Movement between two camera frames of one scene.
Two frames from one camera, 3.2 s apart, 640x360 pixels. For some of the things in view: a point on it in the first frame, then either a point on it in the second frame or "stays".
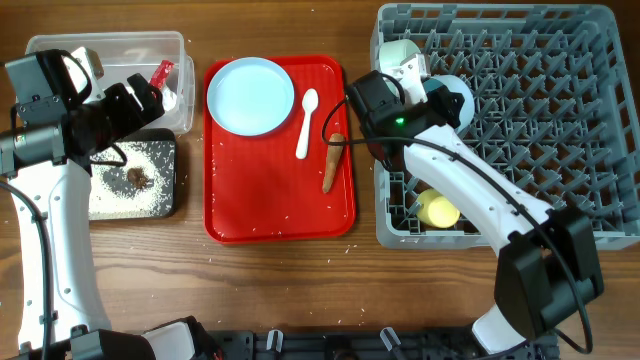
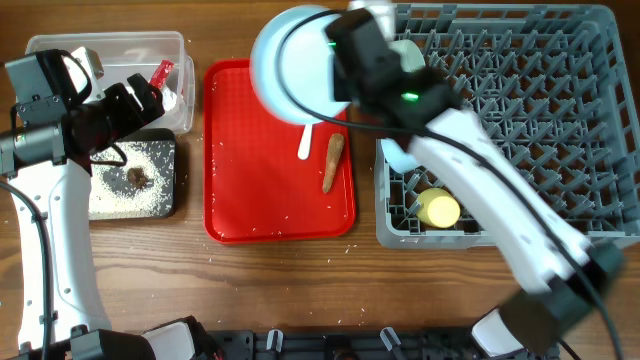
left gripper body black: x=117 y=116 stays
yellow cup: x=435 y=209 stays
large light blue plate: x=250 y=96 -> x=306 y=67
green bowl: x=393 y=53 stays
